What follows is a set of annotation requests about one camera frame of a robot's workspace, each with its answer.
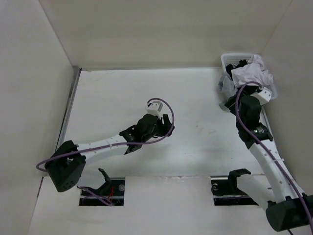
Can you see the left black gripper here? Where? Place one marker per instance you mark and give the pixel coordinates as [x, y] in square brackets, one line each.
[166, 128]

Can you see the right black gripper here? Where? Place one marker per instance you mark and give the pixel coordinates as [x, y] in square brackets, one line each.
[230, 102]

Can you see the white tank top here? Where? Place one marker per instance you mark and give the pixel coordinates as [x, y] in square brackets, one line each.
[254, 71]

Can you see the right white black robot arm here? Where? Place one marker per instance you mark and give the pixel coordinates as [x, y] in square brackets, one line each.
[286, 205]

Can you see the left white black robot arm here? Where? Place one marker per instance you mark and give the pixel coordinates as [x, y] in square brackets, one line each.
[66, 165]

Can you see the grey tank top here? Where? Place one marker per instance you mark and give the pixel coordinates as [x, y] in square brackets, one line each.
[229, 91]

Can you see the black tank top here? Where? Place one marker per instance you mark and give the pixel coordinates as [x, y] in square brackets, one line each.
[231, 67]

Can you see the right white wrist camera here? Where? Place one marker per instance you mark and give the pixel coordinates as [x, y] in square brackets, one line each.
[263, 95]

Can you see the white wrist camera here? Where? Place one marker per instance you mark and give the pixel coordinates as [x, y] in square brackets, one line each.
[154, 108]
[263, 95]

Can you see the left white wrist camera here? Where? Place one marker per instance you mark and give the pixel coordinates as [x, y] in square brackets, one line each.
[154, 108]

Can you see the aluminium table edge rail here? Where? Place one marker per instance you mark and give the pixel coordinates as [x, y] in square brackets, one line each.
[77, 71]

